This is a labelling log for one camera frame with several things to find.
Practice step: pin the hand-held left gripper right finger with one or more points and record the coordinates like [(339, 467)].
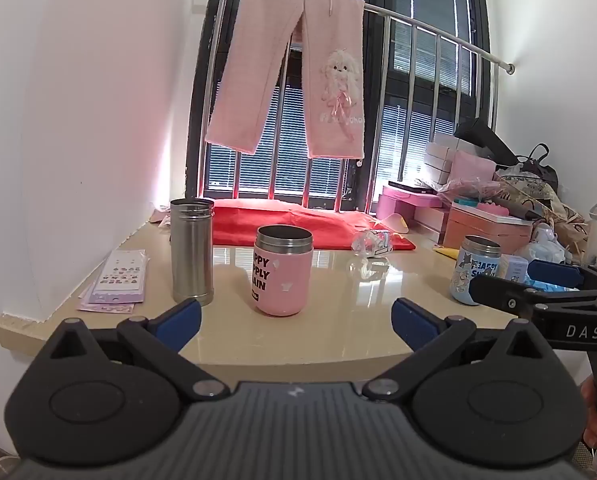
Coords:
[(414, 322)]

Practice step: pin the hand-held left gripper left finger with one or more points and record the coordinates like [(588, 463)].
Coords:
[(178, 322)]

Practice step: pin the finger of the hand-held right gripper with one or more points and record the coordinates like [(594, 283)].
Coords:
[(498, 292), (553, 273)]

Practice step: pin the blue cartoon print cup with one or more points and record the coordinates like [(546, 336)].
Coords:
[(466, 272)]

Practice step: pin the pink cup with black lettering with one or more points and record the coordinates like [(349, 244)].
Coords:
[(282, 275)]

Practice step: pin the person's right hand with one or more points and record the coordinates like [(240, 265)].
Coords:
[(591, 410)]

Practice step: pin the white plastic bag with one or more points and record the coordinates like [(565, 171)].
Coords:
[(543, 247)]

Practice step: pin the small light blue box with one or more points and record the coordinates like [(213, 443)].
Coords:
[(514, 267)]

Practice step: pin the beige patterned bag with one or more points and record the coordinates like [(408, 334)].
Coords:
[(558, 210)]

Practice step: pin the salmon box with white lid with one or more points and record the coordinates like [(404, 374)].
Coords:
[(483, 230)]

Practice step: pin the yellow packet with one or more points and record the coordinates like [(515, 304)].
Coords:
[(446, 252)]

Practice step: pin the white sticker sheet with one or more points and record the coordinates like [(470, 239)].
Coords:
[(121, 277)]

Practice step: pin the tall stainless steel tumbler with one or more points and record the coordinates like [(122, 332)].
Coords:
[(192, 250)]

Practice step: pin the pink sticker sheet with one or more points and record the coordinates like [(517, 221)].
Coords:
[(98, 305)]

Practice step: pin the crumpled clear plastic wrapper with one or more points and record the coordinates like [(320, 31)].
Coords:
[(371, 242)]

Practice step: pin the black handbag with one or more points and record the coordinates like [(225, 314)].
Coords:
[(541, 167)]

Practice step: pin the pink storage box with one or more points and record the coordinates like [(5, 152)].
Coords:
[(403, 205)]

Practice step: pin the pink paper bag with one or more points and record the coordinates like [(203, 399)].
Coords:
[(473, 167)]

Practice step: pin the flat black device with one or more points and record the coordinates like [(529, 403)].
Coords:
[(411, 187)]

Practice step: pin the stack of white boxes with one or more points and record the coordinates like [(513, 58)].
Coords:
[(441, 162)]

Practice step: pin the red cloth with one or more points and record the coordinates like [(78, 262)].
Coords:
[(298, 225)]

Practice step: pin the black flat bag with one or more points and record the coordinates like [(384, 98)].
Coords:
[(483, 137)]

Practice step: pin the dark framed window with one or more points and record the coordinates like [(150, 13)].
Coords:
[(428, 85)]

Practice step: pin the pink pants with dog print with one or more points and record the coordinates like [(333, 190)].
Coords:
[(336, 85)]

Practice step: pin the metal window railing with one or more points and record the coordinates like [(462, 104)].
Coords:
[(428, 22)]

